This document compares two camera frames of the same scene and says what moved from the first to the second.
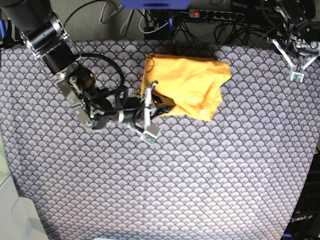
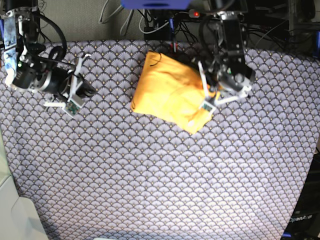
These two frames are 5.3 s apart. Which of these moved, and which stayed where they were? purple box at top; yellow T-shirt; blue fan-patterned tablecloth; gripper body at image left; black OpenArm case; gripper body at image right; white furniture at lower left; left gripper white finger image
Moved: gripper body at image right; left gripper white finger image; gripper body at image left; yellow T-shirt
Stayed: purple box at top; white furniture at lower left; black OpenArm case; blue fan-patterned tablecloth
